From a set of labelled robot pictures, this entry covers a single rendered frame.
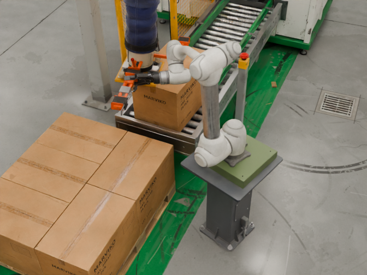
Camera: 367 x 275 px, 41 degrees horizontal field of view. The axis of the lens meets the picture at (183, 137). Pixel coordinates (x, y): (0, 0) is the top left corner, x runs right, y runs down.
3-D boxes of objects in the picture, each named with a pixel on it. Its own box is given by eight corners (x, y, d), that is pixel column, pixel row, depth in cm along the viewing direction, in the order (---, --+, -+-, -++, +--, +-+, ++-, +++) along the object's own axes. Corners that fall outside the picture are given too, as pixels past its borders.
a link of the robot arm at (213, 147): (232, 159, 311) (209, 177, 300) (214, 149, 321) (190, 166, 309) (230, 49, 265) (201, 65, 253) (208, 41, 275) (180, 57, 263)
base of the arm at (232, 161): (255, 152, 328) (256, 146, 324) (232, 167, 317) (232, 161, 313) (236, 138, 338) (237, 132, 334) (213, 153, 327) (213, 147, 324)
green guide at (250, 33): (270, 4, 531) (271, -4, 525) (279, 6, 528) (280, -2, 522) (214, 85, 425) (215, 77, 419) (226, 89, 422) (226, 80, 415)
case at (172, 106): (171, 79, 433) (169, 40, 406) (212, 92, 419) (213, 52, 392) (134, 119, 395) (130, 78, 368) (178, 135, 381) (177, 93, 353)
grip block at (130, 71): (126, 73, 330) (126, 66, 326) (141, 76, 329) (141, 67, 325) (124, 80, 323) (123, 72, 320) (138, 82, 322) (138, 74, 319)
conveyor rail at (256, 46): (276, 18, 539) (278, 2, 526) (280, 19, 537) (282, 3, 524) (190, 154, 385) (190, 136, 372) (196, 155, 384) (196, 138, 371)
